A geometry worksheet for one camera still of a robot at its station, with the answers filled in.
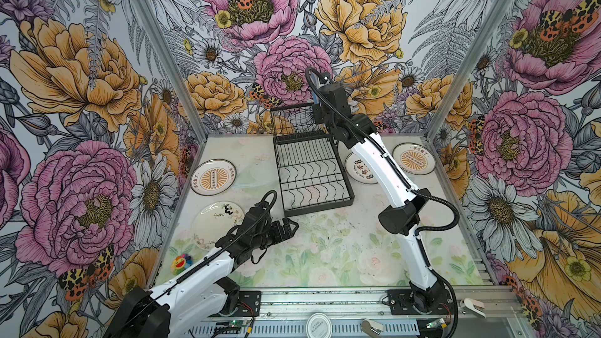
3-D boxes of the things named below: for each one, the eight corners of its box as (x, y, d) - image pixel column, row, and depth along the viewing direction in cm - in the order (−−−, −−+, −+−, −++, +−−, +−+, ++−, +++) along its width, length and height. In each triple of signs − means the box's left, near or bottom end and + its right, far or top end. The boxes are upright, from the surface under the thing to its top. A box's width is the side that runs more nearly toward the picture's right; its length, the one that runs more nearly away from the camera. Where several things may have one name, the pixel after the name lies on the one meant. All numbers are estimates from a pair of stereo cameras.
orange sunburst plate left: (187, 195, 102) (185, 192, 100) (200, 161, 114) (198, 158, 112) (231, 196, 102) (229, 193, 100) (239, 161, 114) (238, 158, 112)
